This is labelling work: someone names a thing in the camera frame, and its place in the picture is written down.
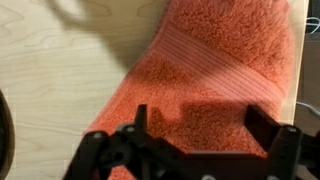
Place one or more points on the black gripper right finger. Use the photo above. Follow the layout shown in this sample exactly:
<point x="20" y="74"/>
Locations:
<point x="281" y="146"/>

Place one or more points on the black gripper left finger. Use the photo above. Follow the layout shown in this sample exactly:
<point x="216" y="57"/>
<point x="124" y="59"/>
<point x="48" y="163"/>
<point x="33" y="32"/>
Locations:
<point x="100" y="150"/>

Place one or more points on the orange terry towel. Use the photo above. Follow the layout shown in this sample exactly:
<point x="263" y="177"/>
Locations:
<point x="206" y="66"/>

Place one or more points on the white blue tennis racket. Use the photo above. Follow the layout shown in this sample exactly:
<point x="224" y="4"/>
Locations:
<point x="4" y="133"/>

